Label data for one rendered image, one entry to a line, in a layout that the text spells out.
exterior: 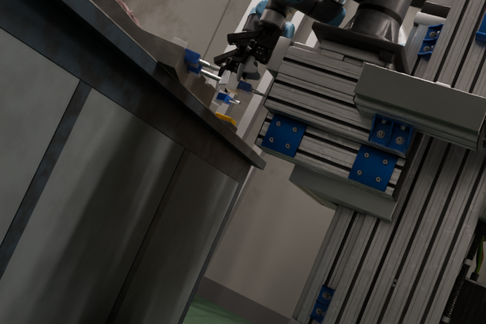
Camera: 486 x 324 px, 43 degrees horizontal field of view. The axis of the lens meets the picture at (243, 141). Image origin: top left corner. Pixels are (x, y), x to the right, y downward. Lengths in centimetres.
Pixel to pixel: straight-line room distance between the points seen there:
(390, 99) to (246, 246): 276
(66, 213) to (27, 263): 14
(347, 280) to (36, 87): 85
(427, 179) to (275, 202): 244
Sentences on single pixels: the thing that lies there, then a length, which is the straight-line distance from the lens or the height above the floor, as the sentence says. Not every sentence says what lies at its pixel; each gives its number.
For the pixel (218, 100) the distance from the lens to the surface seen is 234.
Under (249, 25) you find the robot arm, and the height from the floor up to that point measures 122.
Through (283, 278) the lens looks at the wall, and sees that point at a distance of 388.
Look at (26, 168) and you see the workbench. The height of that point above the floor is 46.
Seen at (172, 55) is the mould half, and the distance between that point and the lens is 147.
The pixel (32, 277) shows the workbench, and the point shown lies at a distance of 150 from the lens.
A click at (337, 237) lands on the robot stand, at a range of 164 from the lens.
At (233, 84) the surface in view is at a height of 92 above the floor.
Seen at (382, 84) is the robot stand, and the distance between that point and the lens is 132.
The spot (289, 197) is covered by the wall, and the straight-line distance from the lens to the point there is 393.
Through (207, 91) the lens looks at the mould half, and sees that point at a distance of 195.
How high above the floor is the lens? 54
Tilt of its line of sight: 7 degrees up
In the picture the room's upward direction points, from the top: 24 degrees clockwise
